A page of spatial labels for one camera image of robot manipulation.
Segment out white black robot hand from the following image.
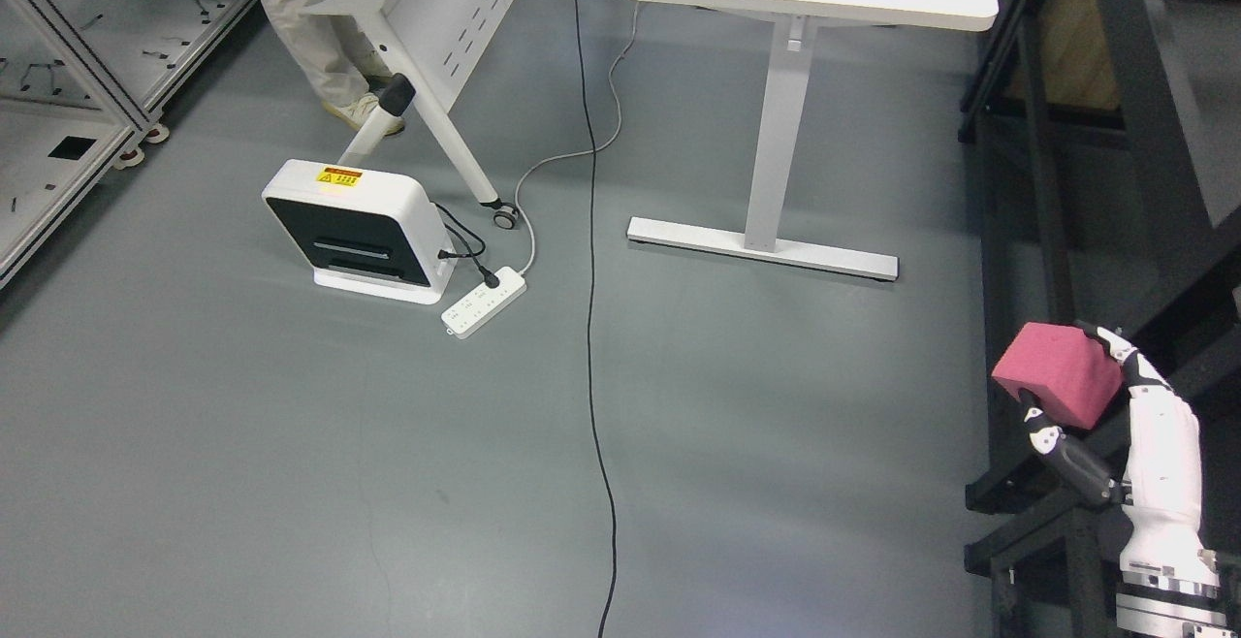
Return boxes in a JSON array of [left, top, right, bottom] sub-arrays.
[[1018, 323, 1216, 571]]

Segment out pink foam block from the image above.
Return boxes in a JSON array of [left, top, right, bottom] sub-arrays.
[[990, 323, 1123, 429]]

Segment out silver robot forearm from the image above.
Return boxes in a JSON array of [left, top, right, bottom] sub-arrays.
[[1114, 562, 1239, 637]]

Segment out black metal shelf rack left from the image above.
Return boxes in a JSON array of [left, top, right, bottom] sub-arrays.
[[958, 0, 1239, 621]]

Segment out cardboard box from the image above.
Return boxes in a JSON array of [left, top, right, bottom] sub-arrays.
[[1037, 0, 1121, 113]]

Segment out white desk with T leg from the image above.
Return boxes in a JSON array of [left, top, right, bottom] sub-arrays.
[[625, 0, 999, 281]]

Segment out white power strip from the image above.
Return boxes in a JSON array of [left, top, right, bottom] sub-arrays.
[[441, 267, 527, 340]]

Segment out white black charging dock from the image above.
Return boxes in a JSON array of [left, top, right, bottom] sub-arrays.
[[261, 74, 459, 305]]

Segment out person legs beige trousers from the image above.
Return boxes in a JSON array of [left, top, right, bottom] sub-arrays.
[[261, 0, 393, 132]]

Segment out white power strip cord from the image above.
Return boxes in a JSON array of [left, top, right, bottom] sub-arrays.
[[513, 0, 643, 276]]

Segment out long black floor cable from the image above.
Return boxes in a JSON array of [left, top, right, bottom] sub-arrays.
[[567, 0, 619, 638]]

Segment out aluminium frame cart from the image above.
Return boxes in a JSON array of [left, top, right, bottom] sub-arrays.
[[1, 0, 256, 284]]

